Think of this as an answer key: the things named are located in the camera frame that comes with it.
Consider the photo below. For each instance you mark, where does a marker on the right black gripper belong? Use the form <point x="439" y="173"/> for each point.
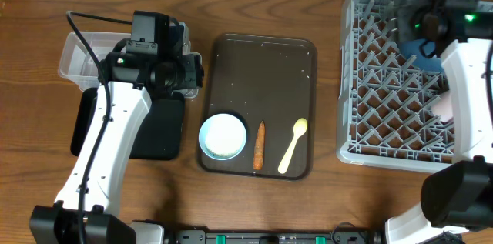
<point x="400" y="19"/>

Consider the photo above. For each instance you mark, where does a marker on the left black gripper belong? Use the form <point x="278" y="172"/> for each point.
<point x="193" y="77"/>

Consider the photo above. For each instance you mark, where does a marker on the dark blue bowl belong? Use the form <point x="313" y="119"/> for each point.
<point x="407" y="49"/>

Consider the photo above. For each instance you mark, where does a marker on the light blue rice bowl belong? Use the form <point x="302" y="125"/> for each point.
<point x="222" y="137"/>

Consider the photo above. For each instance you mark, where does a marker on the pink cup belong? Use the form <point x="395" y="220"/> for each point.
<point x="443" y="108"/>

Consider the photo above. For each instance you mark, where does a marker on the orange carrot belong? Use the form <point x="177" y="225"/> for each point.
<point x="258" y="153"/>

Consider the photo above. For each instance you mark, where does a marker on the yellow plastic spoon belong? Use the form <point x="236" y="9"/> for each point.
<point x="299" y="129"/>

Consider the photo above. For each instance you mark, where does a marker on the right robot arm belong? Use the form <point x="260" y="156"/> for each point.
<point x="457" y="199"/>

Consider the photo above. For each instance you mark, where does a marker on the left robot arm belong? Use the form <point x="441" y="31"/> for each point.
<point x="139" y="108"/>

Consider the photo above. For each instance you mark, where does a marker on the grey dishwasher rack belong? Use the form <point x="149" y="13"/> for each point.
<point x="384" y="106"/>

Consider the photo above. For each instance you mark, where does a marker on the black bin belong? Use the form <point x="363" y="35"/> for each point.
<point x="159" y="135"/>

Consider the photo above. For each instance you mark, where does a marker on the dark brown serving tray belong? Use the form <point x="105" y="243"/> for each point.
<point x="265" y="78"/>

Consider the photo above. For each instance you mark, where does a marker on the clear plastic bin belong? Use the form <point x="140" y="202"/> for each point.
<point x="76" y="63"/>

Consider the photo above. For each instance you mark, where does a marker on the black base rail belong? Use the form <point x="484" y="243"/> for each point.
<point x="344" y="233"/>

